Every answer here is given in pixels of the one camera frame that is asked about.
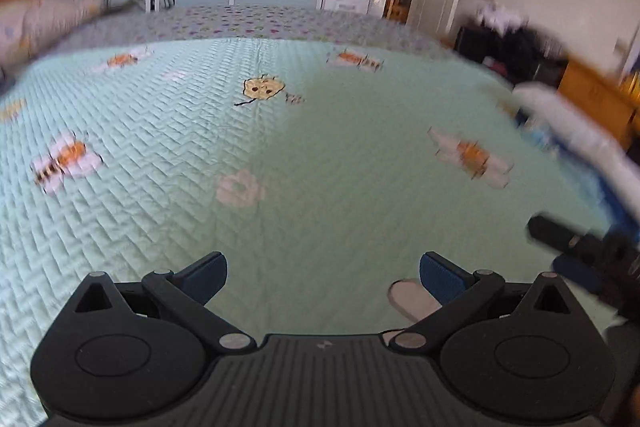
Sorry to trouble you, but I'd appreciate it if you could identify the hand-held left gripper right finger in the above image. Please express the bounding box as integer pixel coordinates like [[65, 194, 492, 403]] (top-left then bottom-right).
[[389, 251, 586, 354]]

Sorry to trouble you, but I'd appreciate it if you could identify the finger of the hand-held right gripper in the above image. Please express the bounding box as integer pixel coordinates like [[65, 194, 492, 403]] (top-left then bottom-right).
[[527, 214, 601, 253], [552, 254, 606, 293]]

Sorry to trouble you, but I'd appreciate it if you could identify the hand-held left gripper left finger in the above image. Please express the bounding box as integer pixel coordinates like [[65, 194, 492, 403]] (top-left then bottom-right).
[[65, 251, 258, 355]]

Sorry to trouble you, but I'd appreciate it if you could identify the white hoodie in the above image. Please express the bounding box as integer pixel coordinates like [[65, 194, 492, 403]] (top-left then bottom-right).
[[512, 82, 640, 208]]

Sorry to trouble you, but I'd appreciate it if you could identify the green quilted bee bedspread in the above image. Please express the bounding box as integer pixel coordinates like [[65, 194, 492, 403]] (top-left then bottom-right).
[[0, 4, 621, 427]]

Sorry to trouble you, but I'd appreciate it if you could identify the black leather stool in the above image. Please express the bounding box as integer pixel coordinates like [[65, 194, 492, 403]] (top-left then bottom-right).
[[452, 24, 571, 80]]

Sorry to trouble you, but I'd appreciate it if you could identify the white garment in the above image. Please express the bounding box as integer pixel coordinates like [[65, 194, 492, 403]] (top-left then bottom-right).
[[475, 4, 531, 32]]

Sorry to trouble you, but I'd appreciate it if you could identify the floral pillow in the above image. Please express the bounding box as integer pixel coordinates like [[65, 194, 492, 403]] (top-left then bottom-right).
[[0, 0, 108, 68]]

